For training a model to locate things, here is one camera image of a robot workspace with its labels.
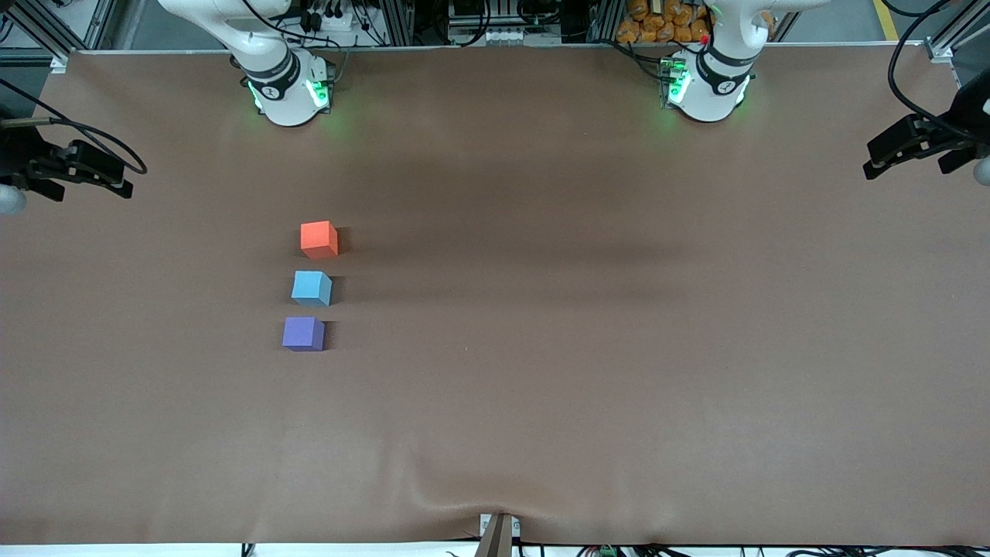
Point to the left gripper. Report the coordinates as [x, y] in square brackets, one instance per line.
[953, 133]

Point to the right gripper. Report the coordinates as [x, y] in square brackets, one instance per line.
[23, 160]

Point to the blue foam block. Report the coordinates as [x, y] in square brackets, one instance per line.
[311, 288]

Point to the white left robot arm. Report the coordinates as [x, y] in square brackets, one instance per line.
[715, 97]

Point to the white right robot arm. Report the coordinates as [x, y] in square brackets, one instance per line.
[282, 100]

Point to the orange foam block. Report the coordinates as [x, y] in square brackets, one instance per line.
[319, 240]

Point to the purple foam block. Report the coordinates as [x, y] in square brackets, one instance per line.
[302, 333]

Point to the orange packets pile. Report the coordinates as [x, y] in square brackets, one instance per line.
[665, 27]

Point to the brown table cover sheet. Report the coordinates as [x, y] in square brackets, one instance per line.
[541, 348]

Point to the white power strip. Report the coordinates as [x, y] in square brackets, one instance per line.
[506, 35]

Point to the green terminal connector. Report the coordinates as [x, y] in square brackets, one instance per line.
[607, 551]

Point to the aluminium frame strut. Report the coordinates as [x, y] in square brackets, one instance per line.
[955, 31]
[46, 31]

